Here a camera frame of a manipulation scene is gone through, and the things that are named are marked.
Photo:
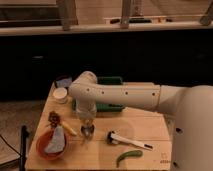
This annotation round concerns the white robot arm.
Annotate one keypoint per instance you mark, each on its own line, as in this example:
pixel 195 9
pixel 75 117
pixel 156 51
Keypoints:
pixel 192 107

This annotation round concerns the black chair frame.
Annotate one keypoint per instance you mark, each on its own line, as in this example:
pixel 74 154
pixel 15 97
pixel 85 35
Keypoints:
pixel 24 136

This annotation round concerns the orange bowl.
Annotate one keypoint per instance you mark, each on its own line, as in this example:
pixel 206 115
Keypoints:
pixel 42 143

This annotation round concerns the green chili pepper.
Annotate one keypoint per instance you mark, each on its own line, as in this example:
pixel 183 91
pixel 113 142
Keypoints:
pixel 133 153

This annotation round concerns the white paper cup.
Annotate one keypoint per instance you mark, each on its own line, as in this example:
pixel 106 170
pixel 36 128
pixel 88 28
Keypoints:
pixel 60 95

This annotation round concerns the metal cup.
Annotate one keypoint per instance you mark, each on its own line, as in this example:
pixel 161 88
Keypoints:
pixel 87 131

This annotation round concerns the dark blue bowl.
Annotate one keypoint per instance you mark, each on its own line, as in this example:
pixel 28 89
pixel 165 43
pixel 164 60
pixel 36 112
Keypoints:
pixel 63 82

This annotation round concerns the grey cloth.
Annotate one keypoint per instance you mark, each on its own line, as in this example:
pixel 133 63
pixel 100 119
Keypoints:
pixel 57 143

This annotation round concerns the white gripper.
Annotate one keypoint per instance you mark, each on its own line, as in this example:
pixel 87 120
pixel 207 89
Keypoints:
pixel 86 110

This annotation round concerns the green plastic tray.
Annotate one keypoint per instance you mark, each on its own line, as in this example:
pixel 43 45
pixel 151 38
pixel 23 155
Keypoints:
pixel 106 107

